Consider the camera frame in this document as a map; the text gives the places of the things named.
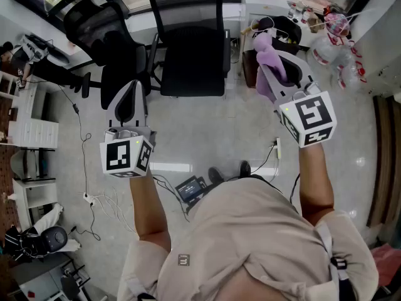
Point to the person's right black shoe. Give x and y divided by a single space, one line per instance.
245 169

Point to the black office chair with headrest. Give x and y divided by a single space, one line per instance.
103 36

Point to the small white bottle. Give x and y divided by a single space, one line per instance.
305 16
292 12

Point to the brown wooden stool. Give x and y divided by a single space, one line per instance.
249 71

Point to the purple cloth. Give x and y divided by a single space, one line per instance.
266 47

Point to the black router with antennas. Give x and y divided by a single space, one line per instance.
70 285

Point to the white cloth bag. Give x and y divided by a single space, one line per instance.
47 219

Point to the black bag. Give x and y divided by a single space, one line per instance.
283 30

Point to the round grey fan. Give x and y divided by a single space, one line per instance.
54 237

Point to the person's beige shirt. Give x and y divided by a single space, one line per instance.
244 230

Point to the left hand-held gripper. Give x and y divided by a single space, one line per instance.
117 155

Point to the person's left forearm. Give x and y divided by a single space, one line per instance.
147 205

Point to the pink mesh pouch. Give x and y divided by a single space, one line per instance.
336 24

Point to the white power strip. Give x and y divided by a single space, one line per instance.
278 147
89 198

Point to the pink plastic bag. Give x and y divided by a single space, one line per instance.
388 262

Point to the person's black shoe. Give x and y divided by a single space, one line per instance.
245 169
215 174

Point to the white drawer cabinet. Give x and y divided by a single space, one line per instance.
34 127

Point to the white open shelf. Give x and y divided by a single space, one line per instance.
34 196

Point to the brown wooden panel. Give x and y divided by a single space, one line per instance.
387 155

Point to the black office chair seat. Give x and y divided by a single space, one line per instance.
192 64

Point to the clear plastic bags red print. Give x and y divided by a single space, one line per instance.
332 55

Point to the black chair armrest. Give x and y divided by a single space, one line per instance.
154 58
227 52

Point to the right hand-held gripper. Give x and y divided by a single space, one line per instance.
313 111

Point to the person's right forearm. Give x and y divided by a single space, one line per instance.
314 180

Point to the small black screen device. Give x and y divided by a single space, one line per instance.
189 189

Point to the person's left black shoe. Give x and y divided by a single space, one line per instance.
215 174

